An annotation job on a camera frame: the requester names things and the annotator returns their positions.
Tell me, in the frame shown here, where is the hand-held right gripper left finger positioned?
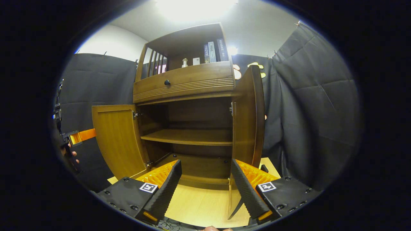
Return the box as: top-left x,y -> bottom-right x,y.
96,159 -> 182,225

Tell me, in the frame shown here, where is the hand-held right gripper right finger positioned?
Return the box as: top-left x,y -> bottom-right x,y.
230,158 -> 322,226

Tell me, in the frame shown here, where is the wooden cabinet door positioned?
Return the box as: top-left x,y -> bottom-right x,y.
227,65 -> 269,220
92,104 -> 150,180

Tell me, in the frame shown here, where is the light grey spine book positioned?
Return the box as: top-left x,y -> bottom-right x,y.
208,41 -> 217,63

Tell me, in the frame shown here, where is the black cable tangle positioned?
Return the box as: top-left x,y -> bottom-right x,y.
159,218 -> 182,231

